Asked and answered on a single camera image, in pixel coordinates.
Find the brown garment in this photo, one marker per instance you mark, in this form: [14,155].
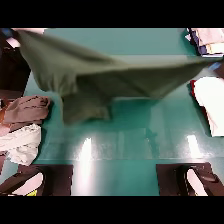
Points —
[28,108]

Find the green T-shirt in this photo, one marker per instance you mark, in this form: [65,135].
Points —
[100,78]

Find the red garment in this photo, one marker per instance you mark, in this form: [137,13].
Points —
[192,87]

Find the white lace garment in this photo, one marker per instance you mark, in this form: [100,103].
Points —
[20,141]

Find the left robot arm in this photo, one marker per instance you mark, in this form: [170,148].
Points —
[20,184]

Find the dark blue garment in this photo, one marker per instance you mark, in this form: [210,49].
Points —
[200,46]

